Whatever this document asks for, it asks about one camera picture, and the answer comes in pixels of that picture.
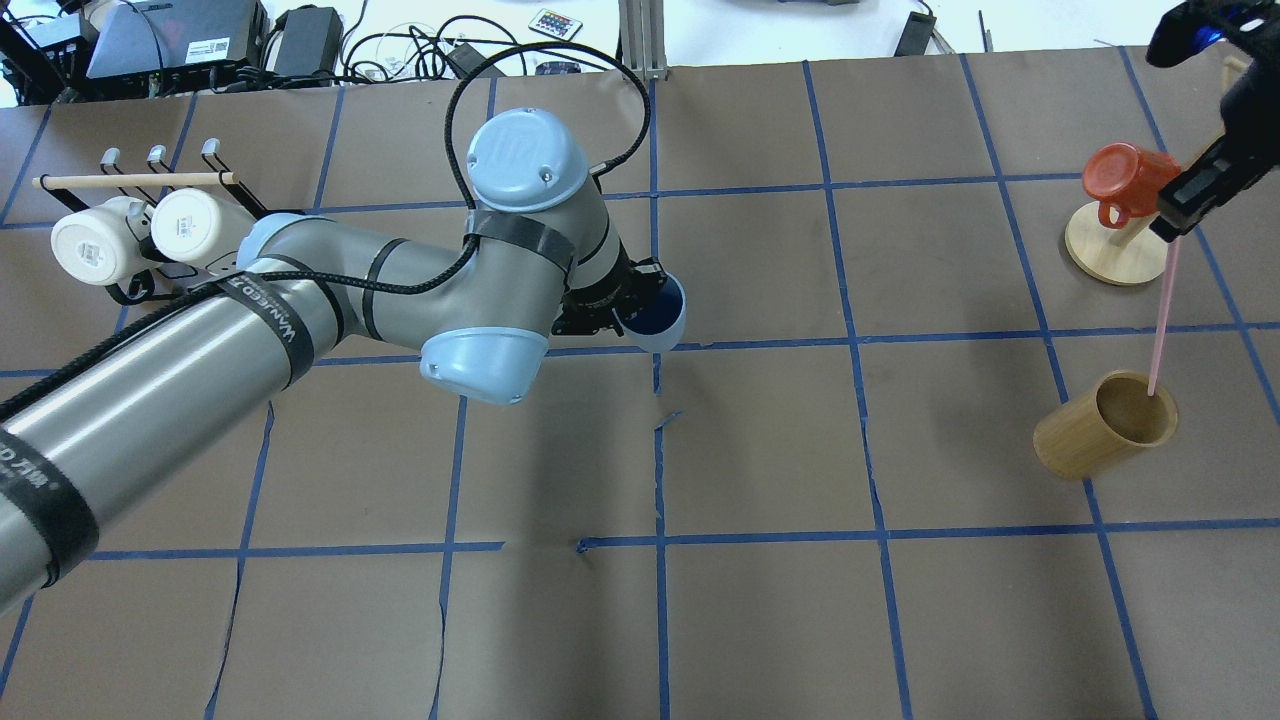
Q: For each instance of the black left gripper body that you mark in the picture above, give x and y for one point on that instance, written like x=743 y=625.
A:
x=607 y=293

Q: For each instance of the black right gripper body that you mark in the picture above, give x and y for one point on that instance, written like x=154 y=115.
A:
x=1243 y=108

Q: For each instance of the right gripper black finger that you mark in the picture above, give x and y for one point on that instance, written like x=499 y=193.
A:
x=1210 y=181

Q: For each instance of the light blue plastic cup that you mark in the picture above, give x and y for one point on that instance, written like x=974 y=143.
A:
x=659 y=324

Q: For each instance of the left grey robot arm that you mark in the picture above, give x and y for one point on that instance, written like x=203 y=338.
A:
x=541 y=257

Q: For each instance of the red mug on stand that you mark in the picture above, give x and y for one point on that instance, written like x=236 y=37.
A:
x=1125 y=180

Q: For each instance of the plaid cloth piece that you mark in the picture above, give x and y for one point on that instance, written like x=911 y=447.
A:
x=558 y=68

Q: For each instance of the bamboo cylinder holder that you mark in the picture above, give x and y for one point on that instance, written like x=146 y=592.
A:
x=1114 y=421

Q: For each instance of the small colourful remote control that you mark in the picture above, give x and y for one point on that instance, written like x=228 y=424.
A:
x=555 y=25

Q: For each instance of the black power adapter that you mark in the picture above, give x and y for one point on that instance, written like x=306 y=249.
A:
x=306 y=41

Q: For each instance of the white mug with face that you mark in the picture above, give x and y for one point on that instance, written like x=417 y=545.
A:
x=191 y=226

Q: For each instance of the white mug on rack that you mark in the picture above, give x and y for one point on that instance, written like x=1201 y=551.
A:
x=100 y=240

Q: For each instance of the grey projector box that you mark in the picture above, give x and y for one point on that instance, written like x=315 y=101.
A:
x=150 y=37

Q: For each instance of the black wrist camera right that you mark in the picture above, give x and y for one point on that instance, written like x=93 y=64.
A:
x=1190 y=27

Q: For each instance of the aluminium frame post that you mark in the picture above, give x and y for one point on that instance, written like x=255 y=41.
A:
x=643 y=37

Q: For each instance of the black wire mug rack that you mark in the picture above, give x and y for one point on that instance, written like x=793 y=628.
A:
x=171 y=280

